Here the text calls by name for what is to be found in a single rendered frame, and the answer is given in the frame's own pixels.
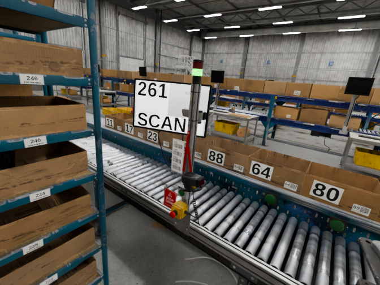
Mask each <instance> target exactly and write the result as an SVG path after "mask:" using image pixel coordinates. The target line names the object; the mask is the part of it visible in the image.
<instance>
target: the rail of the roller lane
mask: <svg viewBox="0 0 380 285"><path fill-rule="evenodd" d="M88 168H90V169H91V170H93V171H95V172H97V166H95V165H93V164H91V163H90V162H88ZM103 178H104V182H105V183H106V184H108V185H109V186H111V187H113V188H114V189H116V190H117V191H119V192H121V193H122V194H124V195H126V196H127V197H129V198H130V199H132V200H134V201H135V202H137V203H138V204H140V205H141V206H143V207H145V208H146V209H148V210H150V211H151V212H152V213H154V214H156V215H157V216H159V217H161V218H162V219H164V220H165V221H167V222H168V223H170V224H172V225H174V218H171V217H170V212H171V209H170V208H168V207H166V206H164V205H163V204H162V203H160V202H158V201H156V200H155V199H153V198H151V197H149V196H148V195H146V194H144V193H142V192H140V191H139V190H137V189H135V188H134V187H132V186H130V185H128V184H127V183H125V182H123V181H121V180H119V179H118V178H116V177H114V176H112V175H111V174H109V173H107V172H106V171H103ZM189 236H191V237H193V238H194V239H196V240H197V241H199V242H201V243H202V244H203V245H205V246H207V247H208V248H210V249H212V250H213V251H215V252H217V253H218V254H220V255H221V256H223V257H224V258H226V259H228V260H229V261H231V262H232V263H234V264H235V265H237V266H239V267H240V268H242V269H244V270H245V271H247V272H248V273H250V274H252V275H253V276H255V277H256V278H258V279H259V280H261V281H263V282H264V283H266V284H268V285H303V284H302V283H300V282H298V281H296V280H295V279H293V278H291V277H289V276H288V275H286V274H284V273H283V272H281V271H279V270H277V269H276V268H274V267H272V266H270V265H268V264H267V263H265V262H263V261H261V260H260V259H258V258H256V257H255V256H253V255H251V254H249V253H248V252H246V251H244V250H242V249H240V248H239V247H237V246H235V245H233V244H231V243H230V242H228V241H227V240H225V239H223V238H221V237H219V236H218V235H216V234H214V233H212V232H211V231H209V230H207V229H205V228H203V227H202V226H199V224H197V223H195V222H193V221H191V222H190V228H189Z"/></svg>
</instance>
